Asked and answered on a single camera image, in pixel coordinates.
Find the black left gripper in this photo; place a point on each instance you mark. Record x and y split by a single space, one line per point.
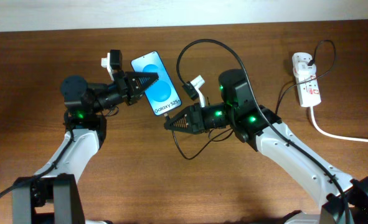
120 79

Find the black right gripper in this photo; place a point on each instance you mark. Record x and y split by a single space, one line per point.
197 124

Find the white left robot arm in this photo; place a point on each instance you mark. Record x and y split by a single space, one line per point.
51 194

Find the white USB charger adapter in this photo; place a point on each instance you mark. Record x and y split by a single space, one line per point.
302 69

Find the white power strip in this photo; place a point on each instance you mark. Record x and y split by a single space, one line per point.
307 87

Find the blue Samsung smartphone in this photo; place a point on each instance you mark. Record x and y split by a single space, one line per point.
162 95

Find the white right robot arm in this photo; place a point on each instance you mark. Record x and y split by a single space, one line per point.
340 197

